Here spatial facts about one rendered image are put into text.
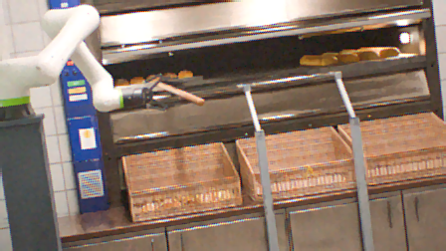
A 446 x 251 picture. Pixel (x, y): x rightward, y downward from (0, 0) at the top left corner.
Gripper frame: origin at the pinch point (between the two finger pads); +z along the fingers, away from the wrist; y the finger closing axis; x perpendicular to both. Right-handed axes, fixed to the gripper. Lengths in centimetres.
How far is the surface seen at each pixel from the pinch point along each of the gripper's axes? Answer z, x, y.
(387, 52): 132, -69, -1
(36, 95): -69, -55, -5
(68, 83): -51, -51, -9
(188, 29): 16, -52, -29
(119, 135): -28, -53, 23
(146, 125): -13, -54, 20
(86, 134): -46, -51, 20
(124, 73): -14, -214, -5
